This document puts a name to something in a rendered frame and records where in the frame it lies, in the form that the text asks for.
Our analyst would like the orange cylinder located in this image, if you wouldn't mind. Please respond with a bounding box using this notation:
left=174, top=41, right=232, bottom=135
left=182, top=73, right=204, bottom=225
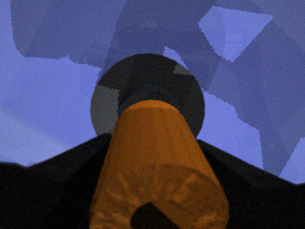
left=89, top=100, right=229, bottom=229

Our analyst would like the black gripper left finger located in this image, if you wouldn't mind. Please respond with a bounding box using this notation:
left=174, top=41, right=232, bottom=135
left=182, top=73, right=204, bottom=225
left=0, top=133, right=112, bottom=229

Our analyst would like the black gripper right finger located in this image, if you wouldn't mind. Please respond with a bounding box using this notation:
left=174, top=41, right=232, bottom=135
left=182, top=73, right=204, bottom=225
left=197, top=140, right=305, bottom=229

